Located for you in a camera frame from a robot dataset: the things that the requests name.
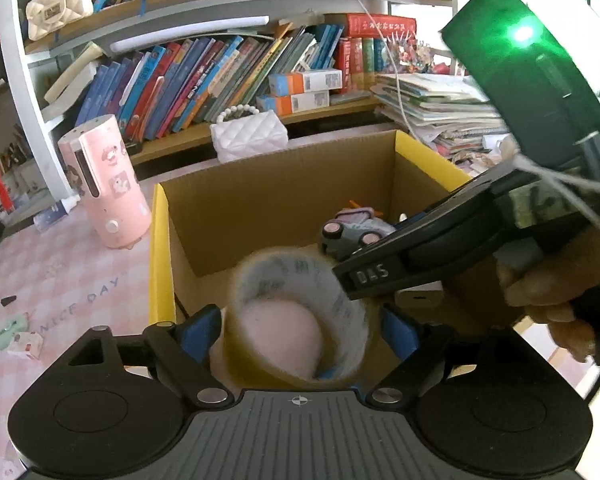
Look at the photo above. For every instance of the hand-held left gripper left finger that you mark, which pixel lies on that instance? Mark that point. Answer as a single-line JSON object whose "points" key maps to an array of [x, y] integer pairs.
{"points": [[200, 332]]}

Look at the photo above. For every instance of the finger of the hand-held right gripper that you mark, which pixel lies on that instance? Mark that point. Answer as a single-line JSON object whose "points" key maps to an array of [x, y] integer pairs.
{"points": [[375, 272], [415, 219]]}

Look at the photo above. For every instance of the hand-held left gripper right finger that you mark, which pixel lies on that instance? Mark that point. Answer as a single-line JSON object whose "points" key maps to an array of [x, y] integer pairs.
{"points": [[400, 332]]}

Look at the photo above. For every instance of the grey toy car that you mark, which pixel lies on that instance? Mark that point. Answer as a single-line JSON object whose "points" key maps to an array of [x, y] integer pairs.
{"points": [[350, 232]]}

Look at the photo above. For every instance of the pink plush ball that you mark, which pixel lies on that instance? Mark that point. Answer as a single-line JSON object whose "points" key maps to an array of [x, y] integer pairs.
{"points": [[285, 335]]}

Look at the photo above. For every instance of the yellow tape roll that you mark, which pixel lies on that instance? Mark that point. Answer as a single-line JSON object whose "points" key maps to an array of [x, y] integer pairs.
{"points": [[290, 270]]}

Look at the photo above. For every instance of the yellow cardboard box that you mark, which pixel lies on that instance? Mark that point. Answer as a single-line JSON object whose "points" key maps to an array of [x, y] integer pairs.
{"points": [[280, 210]]}

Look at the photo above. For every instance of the person's right hand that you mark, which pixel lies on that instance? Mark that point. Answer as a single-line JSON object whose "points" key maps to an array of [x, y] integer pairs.
{"points": [[545, 295]]}

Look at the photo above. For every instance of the small white box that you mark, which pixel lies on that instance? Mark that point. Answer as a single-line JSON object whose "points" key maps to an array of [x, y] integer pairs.
{"points": [[420, 297]]}

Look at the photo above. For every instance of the stack of papers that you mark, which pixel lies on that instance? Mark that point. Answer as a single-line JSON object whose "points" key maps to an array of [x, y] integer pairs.
{"points": [[430, 105]]}

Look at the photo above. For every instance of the pink checked tablecloth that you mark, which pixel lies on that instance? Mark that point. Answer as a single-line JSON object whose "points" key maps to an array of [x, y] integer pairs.
{"points": [[55, 270]]}

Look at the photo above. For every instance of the pink cylindrical humidifier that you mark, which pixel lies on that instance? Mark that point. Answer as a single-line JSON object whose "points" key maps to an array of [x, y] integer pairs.
{"points": [[110, 195]]}

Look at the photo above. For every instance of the orange and white carton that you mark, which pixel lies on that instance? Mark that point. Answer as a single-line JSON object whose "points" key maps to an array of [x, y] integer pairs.
{"points": [[305, 81], [292, 103]]}

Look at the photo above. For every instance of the small white red packet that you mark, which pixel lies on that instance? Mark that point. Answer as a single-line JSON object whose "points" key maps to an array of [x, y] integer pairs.
{"points": [[27, 346]]}

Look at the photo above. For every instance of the red boxed book set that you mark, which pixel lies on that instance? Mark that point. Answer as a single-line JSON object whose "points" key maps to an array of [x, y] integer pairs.
{"points": [[380, 25]]}

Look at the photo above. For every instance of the white quilted handbag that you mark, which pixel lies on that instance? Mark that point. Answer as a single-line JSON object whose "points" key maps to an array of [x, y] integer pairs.
{"points": [[250, 135]]}

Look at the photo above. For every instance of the mint green small toy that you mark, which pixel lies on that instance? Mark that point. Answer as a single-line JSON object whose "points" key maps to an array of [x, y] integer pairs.
{"points": [[9, 331]]}

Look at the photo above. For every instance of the small black cap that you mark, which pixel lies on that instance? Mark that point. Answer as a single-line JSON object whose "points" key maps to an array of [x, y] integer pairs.
{"points": [[8, 300]]}

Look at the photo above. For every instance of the row of slanted books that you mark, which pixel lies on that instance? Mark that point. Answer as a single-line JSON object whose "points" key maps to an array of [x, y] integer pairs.
{"points": [[190, 85]]}

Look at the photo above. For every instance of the white bookshelf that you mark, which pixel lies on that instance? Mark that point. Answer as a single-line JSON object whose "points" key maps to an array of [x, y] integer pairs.
{"points": [[35, 120]]}

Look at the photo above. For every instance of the white tube lamp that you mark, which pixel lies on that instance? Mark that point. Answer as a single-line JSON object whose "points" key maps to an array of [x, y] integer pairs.
{"points": [[190, 34]]}

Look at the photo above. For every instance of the cream quilted handbag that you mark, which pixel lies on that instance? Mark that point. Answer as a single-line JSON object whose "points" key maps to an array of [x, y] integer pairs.
{"points": [[60, 5]]}

